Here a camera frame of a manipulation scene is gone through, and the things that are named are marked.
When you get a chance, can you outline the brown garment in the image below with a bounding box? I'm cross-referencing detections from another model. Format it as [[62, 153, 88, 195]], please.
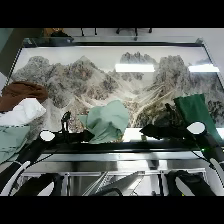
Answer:
[[0, 80, 50, 113]]

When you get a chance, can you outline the black cable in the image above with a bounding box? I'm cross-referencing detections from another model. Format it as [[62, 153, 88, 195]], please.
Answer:
[[94, 186, 125, 197]]

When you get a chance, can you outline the white garment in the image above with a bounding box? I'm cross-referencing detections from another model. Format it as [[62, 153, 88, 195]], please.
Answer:
[[0, 97, 47, 127]]

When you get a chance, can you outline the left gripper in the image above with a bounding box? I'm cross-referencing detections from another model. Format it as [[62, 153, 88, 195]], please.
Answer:
[[70, 129, 96, 144]]

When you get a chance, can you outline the pale green garment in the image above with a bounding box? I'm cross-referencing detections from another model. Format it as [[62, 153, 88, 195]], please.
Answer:
[[0, 124, 31, 165]]

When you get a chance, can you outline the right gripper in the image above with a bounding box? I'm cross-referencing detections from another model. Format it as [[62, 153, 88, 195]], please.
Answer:
[[139, 123, 165, 141]]

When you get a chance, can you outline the dark green garment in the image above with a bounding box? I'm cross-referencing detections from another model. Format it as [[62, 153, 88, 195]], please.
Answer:
[[173, 93, 224, 142]]

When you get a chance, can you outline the light green shirt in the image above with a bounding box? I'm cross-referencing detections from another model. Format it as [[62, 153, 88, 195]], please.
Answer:
[[78, 99, 131, 145]]

